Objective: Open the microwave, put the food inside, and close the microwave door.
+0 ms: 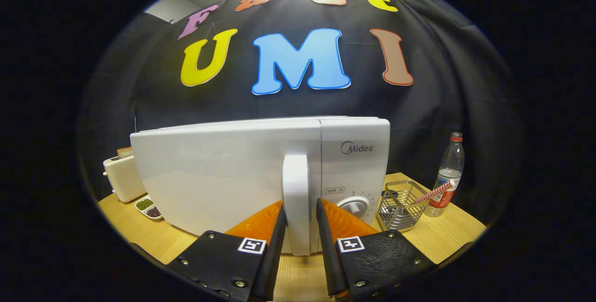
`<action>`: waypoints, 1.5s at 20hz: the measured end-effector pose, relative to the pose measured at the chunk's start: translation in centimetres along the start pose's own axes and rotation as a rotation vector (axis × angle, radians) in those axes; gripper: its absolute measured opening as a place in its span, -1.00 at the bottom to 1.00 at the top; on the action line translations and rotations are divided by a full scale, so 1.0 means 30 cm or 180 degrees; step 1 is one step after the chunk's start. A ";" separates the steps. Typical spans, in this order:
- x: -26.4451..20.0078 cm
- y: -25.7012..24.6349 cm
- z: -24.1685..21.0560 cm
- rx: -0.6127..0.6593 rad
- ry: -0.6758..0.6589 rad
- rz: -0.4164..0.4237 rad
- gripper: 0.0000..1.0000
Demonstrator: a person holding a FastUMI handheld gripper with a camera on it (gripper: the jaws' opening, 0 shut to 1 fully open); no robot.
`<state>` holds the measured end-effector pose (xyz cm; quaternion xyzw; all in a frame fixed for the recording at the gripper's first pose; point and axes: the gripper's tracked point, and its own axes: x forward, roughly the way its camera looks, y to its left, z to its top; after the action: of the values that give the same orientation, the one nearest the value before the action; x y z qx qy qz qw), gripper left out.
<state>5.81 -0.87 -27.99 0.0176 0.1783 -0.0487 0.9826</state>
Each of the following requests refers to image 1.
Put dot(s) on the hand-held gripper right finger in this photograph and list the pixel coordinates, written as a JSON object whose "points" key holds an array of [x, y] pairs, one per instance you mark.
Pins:
{"points": [[328, 255]]}

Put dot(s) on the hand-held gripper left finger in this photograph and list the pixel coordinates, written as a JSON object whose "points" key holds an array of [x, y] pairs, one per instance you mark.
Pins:
{"points": [[274, 255]]}

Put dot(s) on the white microwave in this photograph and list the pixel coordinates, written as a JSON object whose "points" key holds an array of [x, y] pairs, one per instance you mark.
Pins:
{"points": [[219, 171]]}

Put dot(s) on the red white striped straw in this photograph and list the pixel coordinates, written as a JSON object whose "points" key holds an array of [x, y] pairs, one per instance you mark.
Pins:
{"points": [[435, 192]]}

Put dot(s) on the white divided bean dish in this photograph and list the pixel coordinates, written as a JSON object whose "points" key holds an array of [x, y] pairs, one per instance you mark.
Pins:
{"points": [[149, 208]]}

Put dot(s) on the clear plastic water bottle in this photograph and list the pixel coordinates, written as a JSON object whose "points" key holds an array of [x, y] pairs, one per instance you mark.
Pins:
{"points": [[450, 162]]}

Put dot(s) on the white toaster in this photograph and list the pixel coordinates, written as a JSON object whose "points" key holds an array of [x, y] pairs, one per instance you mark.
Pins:
{"points": [[123, 178]]}

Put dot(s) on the toast slice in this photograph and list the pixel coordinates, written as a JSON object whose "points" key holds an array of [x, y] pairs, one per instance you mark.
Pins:
{"points": [[125, 153]]}

